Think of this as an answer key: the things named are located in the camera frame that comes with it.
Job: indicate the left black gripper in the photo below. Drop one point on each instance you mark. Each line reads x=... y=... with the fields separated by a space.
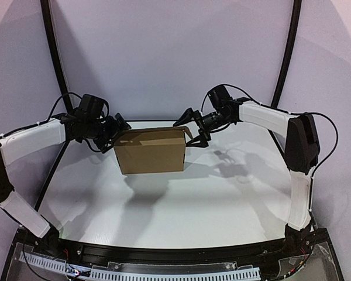
x=112 y=129

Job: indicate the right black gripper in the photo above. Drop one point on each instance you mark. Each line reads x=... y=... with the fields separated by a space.
x=199 y=123

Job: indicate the brown cardboard box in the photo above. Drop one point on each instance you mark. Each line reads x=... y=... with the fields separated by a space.
x=152 y=150

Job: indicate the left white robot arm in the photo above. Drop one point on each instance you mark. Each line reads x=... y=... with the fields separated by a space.
x=89 y=122

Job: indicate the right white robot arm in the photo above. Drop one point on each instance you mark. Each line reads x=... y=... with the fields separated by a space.
x=295 y=135

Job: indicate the black front frame rail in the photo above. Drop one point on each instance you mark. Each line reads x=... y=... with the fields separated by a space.
x=96 y=254

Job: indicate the white slotted cable duct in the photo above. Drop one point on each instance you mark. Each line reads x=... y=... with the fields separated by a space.
x=140 y=272

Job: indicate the left black frame post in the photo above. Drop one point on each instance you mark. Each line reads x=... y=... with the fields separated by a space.
x=52 y=44

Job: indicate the black frame post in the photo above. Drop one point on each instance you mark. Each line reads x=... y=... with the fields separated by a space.
x=52 y=44
x=288 y=51

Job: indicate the right black frame post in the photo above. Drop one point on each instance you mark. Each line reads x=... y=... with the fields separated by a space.
x=288 y=51

